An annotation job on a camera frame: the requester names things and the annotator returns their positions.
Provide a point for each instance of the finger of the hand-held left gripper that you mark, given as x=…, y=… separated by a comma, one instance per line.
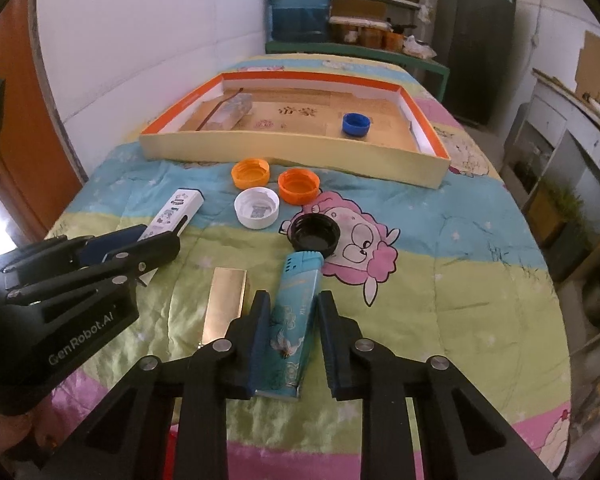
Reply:
x=110, y=247
x=145, y=255

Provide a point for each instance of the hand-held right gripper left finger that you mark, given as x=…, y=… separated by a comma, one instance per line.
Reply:
x=260, y=340

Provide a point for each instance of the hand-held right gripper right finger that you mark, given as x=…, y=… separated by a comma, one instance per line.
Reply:
x=330, y=345

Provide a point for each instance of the teal floral lighter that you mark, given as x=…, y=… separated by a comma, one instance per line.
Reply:
x=295, y=310

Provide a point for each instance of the white cartoon print lighter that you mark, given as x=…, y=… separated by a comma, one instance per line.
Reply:
x=172, y=210

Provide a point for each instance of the black bottle cap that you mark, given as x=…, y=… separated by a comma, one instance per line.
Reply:
x=314, y=235

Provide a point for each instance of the white bottle cap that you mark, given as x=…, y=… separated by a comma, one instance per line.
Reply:
x=256, y=209

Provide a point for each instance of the red-orange bottle cap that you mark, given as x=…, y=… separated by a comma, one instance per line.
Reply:
x=299, y=187

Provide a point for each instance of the orange-rimmed cardboard box tray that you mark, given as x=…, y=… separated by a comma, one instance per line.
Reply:
x=300, y=155

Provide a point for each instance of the gold lighter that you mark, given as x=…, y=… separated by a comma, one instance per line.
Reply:
x=225, y=300

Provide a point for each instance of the light orange bottle cap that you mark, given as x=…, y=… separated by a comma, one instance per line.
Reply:
x=250, y=174

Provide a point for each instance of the orange wooden door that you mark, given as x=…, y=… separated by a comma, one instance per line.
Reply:
x=25, y=135

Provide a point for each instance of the cartoon printed blanket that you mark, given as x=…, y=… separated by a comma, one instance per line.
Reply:
x=455, y=260

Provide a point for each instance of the silver patterned lighter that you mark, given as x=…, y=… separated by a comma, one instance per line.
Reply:
x=227, y=115

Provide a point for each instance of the blue bottle cap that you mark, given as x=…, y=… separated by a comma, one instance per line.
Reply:
x=356, y=125

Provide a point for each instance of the blue water jug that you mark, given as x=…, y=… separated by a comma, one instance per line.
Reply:
x=299, y=5

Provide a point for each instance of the orange food jar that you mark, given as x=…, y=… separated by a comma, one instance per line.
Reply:
x=345, y=31
x=372, y=36
x=394, y=40

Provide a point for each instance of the white plastic bag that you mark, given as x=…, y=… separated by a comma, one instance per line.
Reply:
x=420, y=49

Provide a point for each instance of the grey cabinet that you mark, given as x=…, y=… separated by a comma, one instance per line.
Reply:
x=570, y=125

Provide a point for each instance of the brown cardboard box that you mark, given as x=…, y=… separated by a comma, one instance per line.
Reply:
x=359, y=8

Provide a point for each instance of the dark grey refrigerator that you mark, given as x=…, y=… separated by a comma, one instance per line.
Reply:
x=472, y=45

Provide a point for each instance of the cardboard sheet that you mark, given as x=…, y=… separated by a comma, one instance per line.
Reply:
x=597, y=62

